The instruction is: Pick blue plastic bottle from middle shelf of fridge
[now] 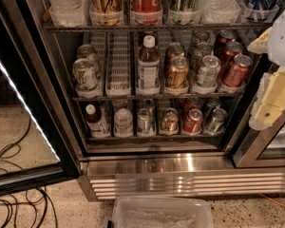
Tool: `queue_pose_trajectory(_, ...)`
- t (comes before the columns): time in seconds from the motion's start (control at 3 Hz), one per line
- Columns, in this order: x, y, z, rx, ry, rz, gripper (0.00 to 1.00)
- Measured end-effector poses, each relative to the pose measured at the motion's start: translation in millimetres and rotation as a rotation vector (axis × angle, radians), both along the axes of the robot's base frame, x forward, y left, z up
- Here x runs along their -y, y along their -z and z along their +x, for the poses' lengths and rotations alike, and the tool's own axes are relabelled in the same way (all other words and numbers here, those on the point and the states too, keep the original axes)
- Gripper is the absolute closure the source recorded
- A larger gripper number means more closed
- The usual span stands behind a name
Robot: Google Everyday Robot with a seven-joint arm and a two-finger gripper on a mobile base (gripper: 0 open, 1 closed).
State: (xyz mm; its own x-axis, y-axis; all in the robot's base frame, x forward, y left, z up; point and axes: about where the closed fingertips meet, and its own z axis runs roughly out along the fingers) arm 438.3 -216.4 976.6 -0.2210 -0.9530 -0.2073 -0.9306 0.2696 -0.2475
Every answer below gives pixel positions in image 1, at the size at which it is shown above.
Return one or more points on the empty white shelf tray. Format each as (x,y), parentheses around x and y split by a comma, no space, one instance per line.
(118,68)

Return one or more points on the bottom silver can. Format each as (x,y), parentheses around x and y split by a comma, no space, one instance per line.
(145,123)

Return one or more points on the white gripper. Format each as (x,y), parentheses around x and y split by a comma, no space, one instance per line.
(282,42)

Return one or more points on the steel fridge bottom grille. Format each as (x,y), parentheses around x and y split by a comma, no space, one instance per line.
(175,175)

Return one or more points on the top shelf gold can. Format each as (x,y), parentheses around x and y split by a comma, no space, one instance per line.
(106,12)

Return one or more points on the clear plastic bin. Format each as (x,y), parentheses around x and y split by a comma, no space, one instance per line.
(160,212)

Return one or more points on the rear red soda can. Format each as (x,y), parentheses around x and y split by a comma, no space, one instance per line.
(223,37)

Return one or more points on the bottom shelf water bottle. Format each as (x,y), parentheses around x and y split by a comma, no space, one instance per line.
(123,123)

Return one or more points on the top shelf blue can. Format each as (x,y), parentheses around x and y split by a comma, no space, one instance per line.
(258,10)

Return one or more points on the rear gold soda can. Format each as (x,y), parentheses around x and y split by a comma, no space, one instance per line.
(174,49)

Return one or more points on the blue label plastic bottle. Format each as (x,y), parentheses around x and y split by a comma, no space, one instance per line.
(148,67)

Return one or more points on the middle red soda can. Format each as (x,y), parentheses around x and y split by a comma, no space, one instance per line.
(227,53)

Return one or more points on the red soda can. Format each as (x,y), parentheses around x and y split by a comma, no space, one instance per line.
(237,71)
(223,37)
(227,53)

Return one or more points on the bottom shelf tea bottle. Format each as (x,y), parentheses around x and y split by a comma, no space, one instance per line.
(96,121)

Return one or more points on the top shelf coca-cola can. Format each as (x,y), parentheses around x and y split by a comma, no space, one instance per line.
(146,12)

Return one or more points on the rear green 7up can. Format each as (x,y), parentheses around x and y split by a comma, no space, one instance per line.
(89,52)

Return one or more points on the open glass fridge door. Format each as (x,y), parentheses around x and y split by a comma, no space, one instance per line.
(37,144)

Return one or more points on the top shelf water bottle left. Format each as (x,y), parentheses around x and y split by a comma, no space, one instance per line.
(69,13)

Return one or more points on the right glass fridge door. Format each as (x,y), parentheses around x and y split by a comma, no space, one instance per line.
(265,148)

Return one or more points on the top shelf water bottle right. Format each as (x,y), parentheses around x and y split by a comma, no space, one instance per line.
(219,11)

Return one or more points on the bottom green can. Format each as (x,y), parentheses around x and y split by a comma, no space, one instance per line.
(215,122)

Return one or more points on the front green 7up can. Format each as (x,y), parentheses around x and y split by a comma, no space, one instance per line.
(87,85)

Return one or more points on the middle white soda can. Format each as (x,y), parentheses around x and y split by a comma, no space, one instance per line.
(200,50)

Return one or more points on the white soda can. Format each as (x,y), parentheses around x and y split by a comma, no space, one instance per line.
(200,50)
(205,76)

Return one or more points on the gold soda can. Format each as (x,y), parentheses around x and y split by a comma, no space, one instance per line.
(174,49)
(177,72)

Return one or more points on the front white soda can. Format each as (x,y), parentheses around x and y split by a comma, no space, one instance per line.
(205,76)

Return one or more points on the shelf water bottle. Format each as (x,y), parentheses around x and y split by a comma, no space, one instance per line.
(123,123)
(69,13)
(219,11)

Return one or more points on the front gold soda can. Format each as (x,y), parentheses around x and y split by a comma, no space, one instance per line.
(177,72)

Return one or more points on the bottom red can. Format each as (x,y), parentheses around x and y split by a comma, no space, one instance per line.
(192,122)

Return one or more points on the front red soda can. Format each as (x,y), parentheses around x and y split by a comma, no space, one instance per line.
(237,71)

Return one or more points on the top shelf green can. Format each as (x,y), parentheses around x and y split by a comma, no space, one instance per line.
(183,12)

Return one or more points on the green 7up can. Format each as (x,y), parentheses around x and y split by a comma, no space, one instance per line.
(87,85)
(89,52)

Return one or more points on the bottom gold can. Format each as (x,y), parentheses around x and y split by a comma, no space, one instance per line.
(170,121)

